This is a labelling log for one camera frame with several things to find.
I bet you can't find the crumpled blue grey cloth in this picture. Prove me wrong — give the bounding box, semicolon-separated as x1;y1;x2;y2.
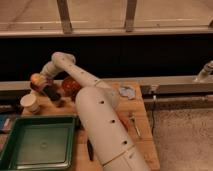
119;86;136;100

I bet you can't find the green plastic tray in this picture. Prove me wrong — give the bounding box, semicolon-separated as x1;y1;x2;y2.
0;116;77;171

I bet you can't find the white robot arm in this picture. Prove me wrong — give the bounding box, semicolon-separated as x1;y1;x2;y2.
30;52;151;171

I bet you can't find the metal tool on table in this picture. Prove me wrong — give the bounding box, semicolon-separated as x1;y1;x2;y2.
129;113;142;139

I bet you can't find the yellow red apple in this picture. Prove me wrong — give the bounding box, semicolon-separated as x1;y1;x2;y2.
30;73;45;87

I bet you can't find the white paper cup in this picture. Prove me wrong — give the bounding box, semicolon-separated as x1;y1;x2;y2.
20;94;40;114

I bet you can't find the blue object at left edge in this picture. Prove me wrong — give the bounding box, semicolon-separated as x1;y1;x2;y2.
0;115;12;133

